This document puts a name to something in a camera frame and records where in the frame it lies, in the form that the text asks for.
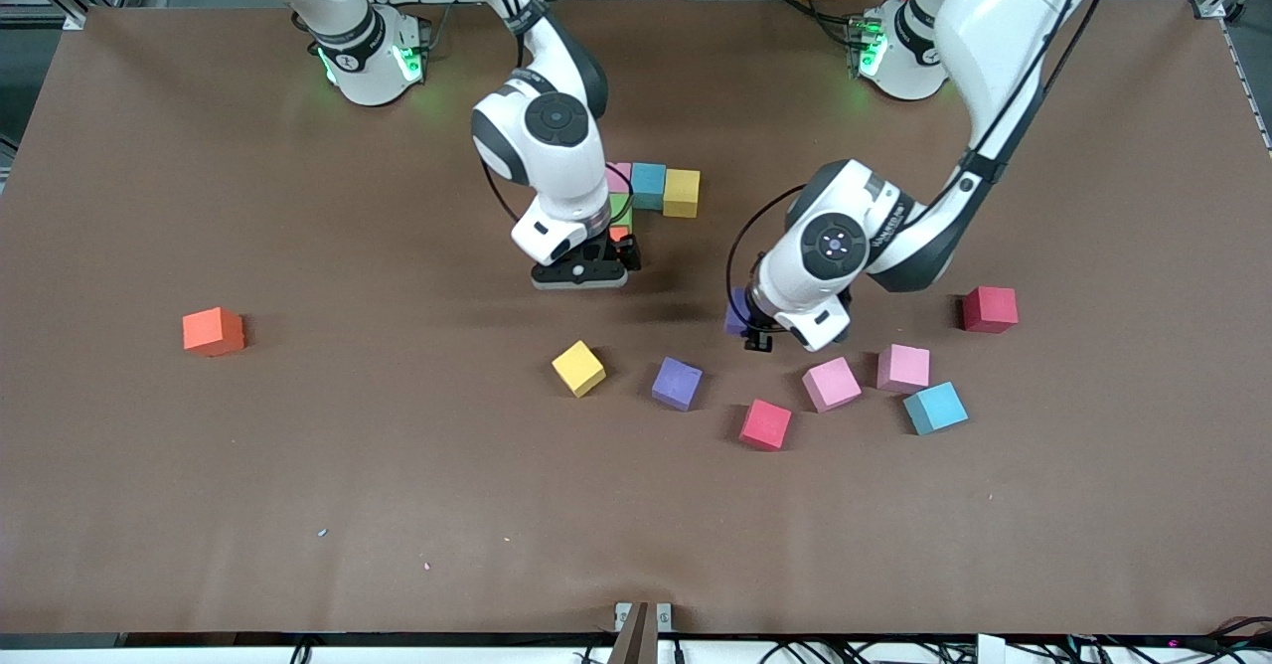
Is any purple foam cube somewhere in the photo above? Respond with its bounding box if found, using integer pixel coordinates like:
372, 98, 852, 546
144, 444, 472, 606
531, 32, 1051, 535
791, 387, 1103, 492
723, 286, 758, 337
651, 356, 705, 413

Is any cyan foam cube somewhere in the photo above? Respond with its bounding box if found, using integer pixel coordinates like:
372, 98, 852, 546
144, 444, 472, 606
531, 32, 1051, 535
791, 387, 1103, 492
630, 163, 668, 212
902, 382, 970, 436

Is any yellow foam cube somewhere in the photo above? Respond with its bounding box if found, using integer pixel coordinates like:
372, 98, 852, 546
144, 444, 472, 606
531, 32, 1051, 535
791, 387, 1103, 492
552, 340, 608, 399
663, 169, 702, 220

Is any red foam cube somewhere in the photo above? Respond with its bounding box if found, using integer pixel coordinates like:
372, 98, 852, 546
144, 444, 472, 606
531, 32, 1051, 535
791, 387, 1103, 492
738, 399, 794, 452
960, 286, 1021, 335

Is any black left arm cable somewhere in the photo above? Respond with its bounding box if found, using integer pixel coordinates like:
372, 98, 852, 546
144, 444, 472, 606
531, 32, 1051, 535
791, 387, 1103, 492
724, 183, 810, 325

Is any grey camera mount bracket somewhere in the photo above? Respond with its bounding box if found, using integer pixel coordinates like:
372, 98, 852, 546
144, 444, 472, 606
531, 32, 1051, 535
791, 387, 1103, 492
613, 600, 674, 664

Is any aluminium table edge rail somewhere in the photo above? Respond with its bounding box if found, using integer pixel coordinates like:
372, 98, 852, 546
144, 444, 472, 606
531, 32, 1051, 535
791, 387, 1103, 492
1217, 16, 1272, 156

